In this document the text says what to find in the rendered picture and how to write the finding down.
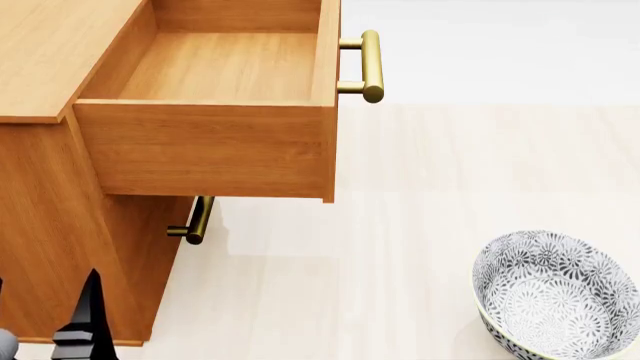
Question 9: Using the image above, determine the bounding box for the brass bar drawer handle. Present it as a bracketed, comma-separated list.
[165, 195, 217, 246]
[336, 29, 386, 105]

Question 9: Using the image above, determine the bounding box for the floral patterned ceramic bowl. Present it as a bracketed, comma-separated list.
[471, 228, 640, 360]

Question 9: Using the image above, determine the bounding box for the open wooden drawer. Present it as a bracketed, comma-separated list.
[72, 0, 343, 205]

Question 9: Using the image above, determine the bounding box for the wooden cabinet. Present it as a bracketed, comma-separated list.
[0, 0, 217, 348]

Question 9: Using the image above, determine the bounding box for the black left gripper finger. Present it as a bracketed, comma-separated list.
[68, 267, 120, 360]

